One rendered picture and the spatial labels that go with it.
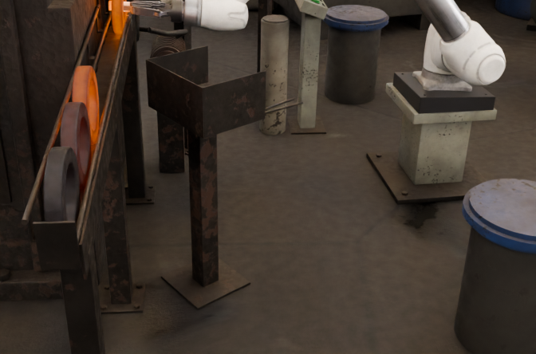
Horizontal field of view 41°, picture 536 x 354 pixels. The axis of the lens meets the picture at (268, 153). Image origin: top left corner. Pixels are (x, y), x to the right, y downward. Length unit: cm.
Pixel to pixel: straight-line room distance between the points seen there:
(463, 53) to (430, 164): 53
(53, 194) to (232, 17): 118
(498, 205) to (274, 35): 143
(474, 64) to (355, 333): 97
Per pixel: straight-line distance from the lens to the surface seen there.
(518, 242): 183
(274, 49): 304
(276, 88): 311
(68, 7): 191
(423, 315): 220
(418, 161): 278
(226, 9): 233
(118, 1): 231
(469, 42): 246
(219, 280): 226
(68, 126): 149
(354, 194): 276
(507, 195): 199
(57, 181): 133
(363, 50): 347
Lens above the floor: 136
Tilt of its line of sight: 27 degrees down
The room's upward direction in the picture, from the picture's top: 1 degrees clockwise
